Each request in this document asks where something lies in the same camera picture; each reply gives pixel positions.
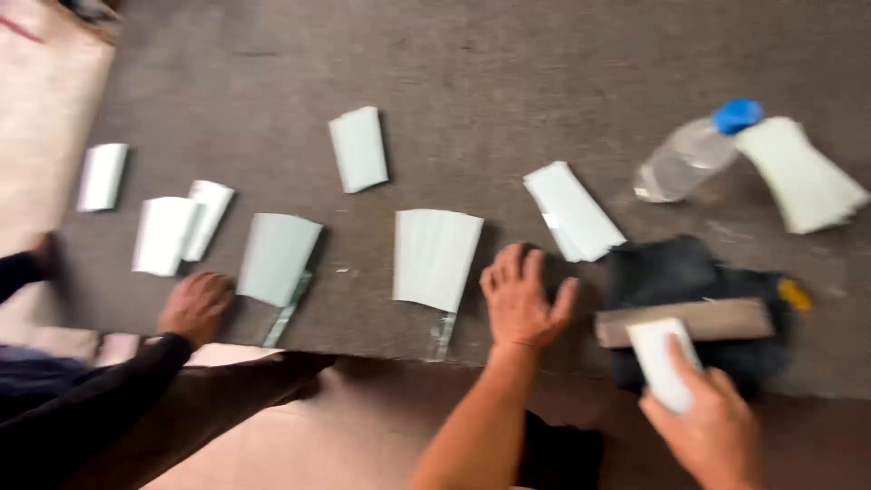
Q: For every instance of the dark crumpled cloth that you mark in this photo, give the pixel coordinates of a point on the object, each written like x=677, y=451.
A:
x=667, y=272

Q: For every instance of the grey felt table mat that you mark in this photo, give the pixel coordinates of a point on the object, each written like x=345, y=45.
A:
x=476, y=81

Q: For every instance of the person's right hand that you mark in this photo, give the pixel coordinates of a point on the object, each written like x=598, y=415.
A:
x=714, y=435

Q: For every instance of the person's black trouser leg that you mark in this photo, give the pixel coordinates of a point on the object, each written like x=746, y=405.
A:
x=561, y=452

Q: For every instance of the clear bottle with blue cap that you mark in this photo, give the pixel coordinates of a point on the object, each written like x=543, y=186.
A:
x=687, y=156

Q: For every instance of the row of pale glass pieces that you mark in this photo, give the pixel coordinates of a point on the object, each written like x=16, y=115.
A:
x=435, y=258

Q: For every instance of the small yellow object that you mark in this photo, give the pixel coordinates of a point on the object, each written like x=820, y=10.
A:
x=794, y=295

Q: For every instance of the small white glass strip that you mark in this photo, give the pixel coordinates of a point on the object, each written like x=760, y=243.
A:
x=657, y=361

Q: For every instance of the beige cardboard sheet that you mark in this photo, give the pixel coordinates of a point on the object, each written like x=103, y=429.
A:
x=47, y=102

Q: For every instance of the person's left hand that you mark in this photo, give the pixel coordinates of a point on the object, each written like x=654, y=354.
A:
x=520, y=310

